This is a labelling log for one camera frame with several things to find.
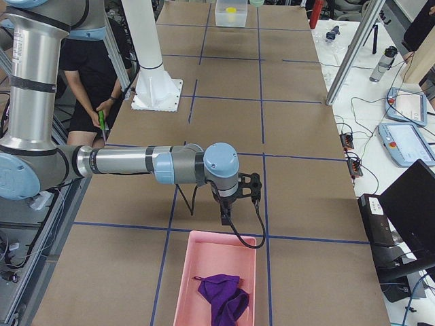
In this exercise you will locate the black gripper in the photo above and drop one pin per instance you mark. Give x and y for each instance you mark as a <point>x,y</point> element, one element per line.
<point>225,203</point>

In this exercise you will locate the purple cloth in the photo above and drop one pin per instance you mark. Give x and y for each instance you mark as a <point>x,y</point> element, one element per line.
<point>228,301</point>

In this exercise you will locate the black box on bench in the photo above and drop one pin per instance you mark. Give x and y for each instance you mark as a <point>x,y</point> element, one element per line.
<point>379,229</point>

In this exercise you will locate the clear plastic storage box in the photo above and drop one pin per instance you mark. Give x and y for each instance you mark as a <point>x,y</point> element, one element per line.
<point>224,19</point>

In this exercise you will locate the pink plastic bin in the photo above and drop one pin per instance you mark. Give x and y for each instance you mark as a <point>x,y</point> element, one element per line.
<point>208,254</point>

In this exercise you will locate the black monitor on stand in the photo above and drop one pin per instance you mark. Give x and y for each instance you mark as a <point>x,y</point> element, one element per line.
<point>408,203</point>

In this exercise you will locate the lower teach pendant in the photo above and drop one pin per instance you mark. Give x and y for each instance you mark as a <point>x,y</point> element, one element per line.
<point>405,144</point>

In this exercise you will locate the teach pendant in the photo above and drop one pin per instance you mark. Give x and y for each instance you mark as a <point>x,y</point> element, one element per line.
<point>405,144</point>
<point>406,106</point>

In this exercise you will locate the seated person in black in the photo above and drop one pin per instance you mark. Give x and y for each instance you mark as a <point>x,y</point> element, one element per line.
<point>96,87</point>

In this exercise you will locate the folded dark blue umbrella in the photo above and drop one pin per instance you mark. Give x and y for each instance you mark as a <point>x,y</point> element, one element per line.
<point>331,35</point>

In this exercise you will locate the upper teach pendant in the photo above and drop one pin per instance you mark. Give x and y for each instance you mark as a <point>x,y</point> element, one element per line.
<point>406,106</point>

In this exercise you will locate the clear water bottle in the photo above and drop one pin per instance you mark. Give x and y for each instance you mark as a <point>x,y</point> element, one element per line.
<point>384,64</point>

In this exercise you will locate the red fire extinguisher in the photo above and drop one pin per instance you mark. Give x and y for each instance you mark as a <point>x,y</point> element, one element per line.
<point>315,14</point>

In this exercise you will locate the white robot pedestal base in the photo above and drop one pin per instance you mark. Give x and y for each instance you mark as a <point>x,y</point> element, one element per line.
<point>155,90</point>

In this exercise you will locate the green handled tool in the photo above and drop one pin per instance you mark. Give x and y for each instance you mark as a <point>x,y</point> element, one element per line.
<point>102,120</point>

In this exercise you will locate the aluminium frame post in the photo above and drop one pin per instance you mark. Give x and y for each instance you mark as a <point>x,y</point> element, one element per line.
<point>368,19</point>

